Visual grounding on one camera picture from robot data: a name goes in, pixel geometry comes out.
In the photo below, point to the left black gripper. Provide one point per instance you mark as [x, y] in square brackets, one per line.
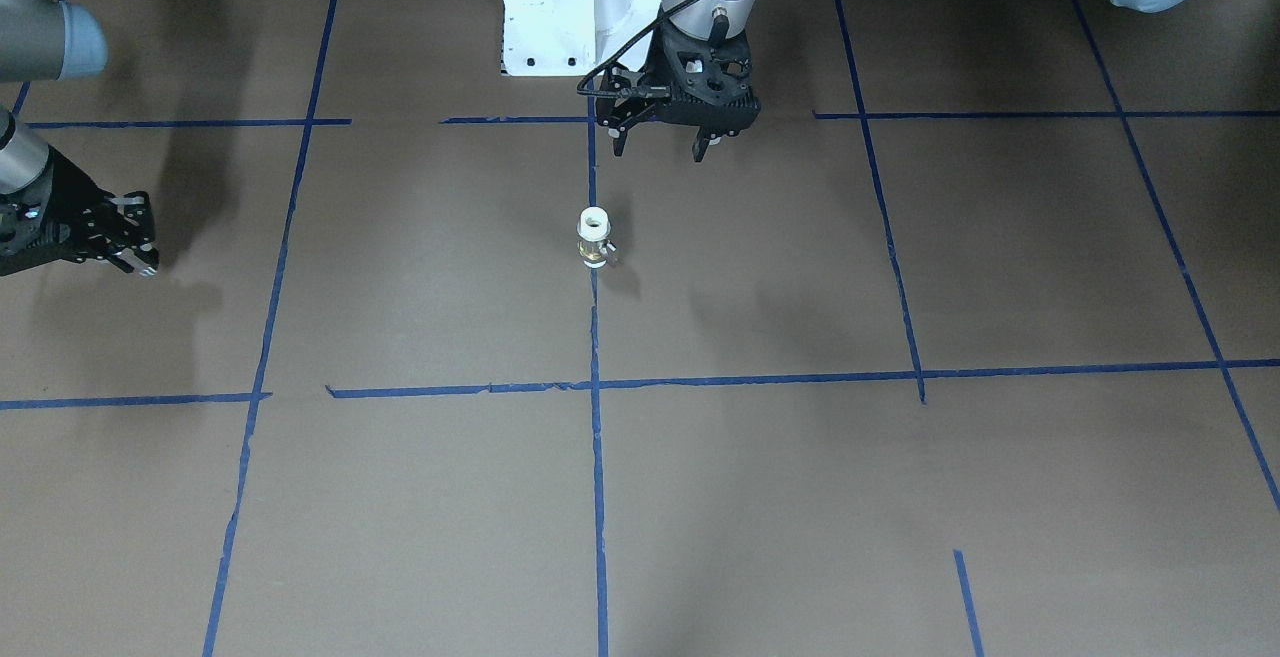
[663, 70]

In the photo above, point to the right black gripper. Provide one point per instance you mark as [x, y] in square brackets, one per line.
[52, 209]

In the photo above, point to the silver pipe fitting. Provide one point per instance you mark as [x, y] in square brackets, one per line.
[593, 226]

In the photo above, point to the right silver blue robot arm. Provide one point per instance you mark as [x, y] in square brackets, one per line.
[41, 40]

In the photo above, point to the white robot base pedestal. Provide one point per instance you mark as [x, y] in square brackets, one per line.
[580, 2]

